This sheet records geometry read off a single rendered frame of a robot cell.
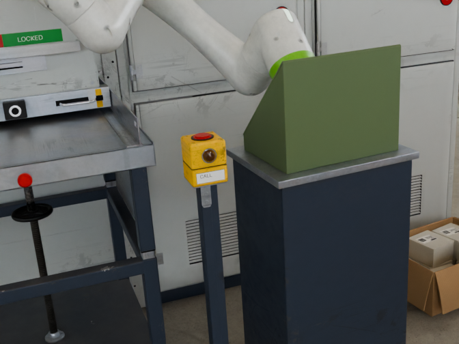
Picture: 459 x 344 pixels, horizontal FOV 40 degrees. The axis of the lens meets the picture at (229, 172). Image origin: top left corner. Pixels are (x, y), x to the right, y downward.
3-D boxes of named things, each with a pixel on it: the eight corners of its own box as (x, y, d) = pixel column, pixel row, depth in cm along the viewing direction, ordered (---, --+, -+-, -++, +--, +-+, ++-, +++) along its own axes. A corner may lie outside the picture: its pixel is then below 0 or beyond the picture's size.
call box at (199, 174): (229, 183, 138) (225, 138, 135) (193, 189, 136) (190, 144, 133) (217, 172, 146) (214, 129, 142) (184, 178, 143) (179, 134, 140)
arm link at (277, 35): (296, 93, 179) (272, 39, 186) (328, 59, 167) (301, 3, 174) (259, 94, 172) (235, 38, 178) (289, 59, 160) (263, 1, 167)
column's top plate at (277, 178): (350, 131, 195) (350, 124, 194) (419, 158, 167) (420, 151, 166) (226, 155, 180) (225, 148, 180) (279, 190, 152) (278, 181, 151)
